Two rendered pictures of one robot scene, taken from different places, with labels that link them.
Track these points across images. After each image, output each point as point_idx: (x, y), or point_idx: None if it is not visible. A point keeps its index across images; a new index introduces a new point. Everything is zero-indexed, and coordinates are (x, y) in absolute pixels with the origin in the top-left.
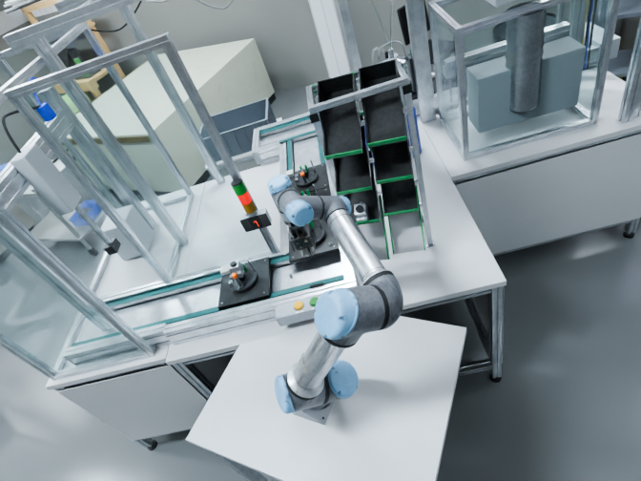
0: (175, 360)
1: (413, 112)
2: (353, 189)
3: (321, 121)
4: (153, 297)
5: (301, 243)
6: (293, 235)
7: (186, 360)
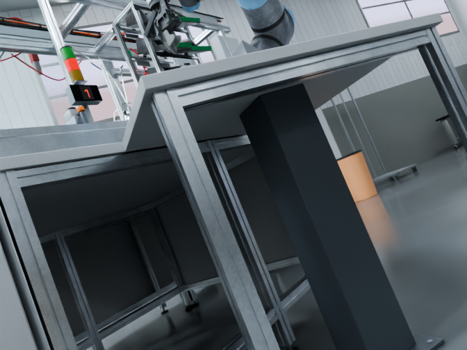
0: (10, 157)
1: (190, 32)
2: (180, 42)
3: (141, 11)
4: None
5: (173, 16)
6: (166, 5)
7: (31, 162)
